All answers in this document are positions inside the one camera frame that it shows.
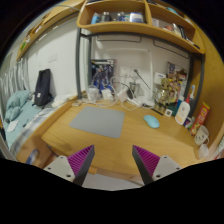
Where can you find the white power adapter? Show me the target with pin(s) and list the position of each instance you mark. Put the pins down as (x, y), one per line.
(122, 95)

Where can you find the blue robot poster box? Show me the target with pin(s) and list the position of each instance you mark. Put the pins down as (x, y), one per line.
(102, 72)

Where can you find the small white cube clock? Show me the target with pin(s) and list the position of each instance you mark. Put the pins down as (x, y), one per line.
(168, 112)

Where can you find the wooden desk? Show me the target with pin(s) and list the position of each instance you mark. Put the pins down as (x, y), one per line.
(114, 155)

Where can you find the light blue computer mouse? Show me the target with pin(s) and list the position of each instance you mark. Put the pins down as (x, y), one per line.
(151, 121)

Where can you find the white mug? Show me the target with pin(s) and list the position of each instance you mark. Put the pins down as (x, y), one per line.
(202, 135)

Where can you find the white lotion bottle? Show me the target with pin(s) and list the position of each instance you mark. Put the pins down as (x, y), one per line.
(182, 113)

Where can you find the teal pillow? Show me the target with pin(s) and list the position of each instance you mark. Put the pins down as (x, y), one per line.
(15, 104)

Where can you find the red snack tube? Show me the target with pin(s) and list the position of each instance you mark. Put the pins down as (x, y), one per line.
(199, 121)

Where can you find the grey mouse pad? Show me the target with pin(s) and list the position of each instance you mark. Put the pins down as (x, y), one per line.
(101, 121)

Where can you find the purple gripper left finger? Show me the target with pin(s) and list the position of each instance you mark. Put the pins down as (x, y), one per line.
(73, 168)

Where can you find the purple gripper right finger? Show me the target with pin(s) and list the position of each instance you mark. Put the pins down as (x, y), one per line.
(151, 166)

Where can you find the wooden wall shelf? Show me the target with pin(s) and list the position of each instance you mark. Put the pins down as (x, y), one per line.
(141, 17)

